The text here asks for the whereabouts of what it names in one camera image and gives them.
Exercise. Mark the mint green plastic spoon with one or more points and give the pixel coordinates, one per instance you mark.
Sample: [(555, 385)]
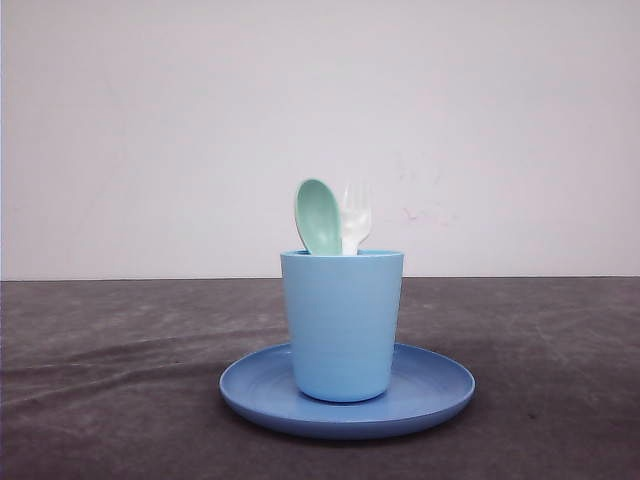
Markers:
[(317, 218)]

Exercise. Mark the white plastic fork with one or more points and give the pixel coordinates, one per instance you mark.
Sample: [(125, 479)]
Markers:
[(356, 217)]

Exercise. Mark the dark grey tablecloth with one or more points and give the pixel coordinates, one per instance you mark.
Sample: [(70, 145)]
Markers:
[(532, 378)]

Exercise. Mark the light blue plastic cup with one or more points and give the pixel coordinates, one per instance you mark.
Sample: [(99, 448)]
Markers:
[(342, 314)]

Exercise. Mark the blue plastic plate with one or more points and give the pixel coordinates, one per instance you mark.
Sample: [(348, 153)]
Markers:
[(426, 390)]

